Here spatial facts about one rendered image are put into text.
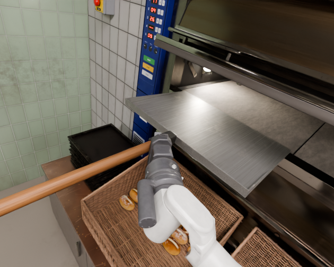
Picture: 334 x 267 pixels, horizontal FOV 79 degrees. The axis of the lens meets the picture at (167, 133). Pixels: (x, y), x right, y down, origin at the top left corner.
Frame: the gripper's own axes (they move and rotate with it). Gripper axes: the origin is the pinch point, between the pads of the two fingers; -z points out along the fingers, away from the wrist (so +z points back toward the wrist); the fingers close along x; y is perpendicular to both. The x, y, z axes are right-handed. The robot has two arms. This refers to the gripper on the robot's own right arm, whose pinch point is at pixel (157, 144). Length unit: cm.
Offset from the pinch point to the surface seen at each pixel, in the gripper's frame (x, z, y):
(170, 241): 55, 1, 14
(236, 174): 1.5, 10.0, 22.2
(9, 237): 119, -40, -82
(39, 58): 12, -103, -68
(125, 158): -0.7, 7.4, -9.4
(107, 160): -1.3, 9.3, -13.7
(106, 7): -25, -91, -24
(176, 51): -20.9, -28.5, 6.7
